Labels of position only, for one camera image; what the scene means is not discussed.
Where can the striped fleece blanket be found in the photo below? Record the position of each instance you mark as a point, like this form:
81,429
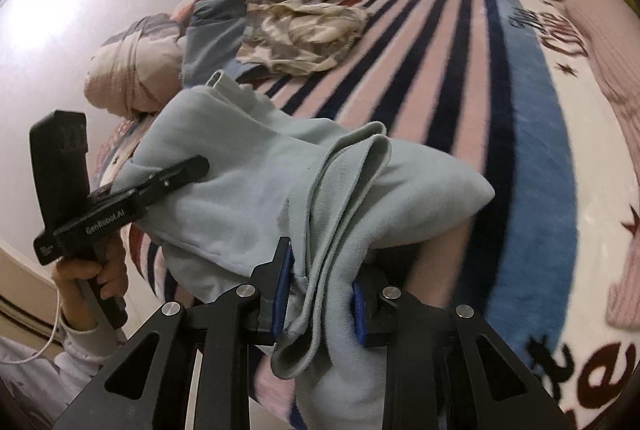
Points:
450,60

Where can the person's left hand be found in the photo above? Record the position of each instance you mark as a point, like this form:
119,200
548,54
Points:
67,275

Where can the beige patterned cloth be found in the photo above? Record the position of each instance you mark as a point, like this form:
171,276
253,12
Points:
305,30

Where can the light blue pants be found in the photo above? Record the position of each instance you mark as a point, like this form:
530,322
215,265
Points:
240,210

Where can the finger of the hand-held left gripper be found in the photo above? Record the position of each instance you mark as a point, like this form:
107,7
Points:
180,172

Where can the beige rolled quilt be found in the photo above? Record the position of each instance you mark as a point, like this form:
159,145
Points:
135,65

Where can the blue grey garment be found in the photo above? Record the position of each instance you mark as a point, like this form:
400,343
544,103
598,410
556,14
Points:
215,40

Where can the pink ribbed pillow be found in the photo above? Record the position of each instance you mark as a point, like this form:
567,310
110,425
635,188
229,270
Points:
605,40

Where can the person's left forearm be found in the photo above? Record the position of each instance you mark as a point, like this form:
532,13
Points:
65,360

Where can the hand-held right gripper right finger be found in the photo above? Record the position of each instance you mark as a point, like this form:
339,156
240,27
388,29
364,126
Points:
358,315

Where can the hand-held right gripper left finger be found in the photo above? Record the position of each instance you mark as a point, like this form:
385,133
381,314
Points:
283,295

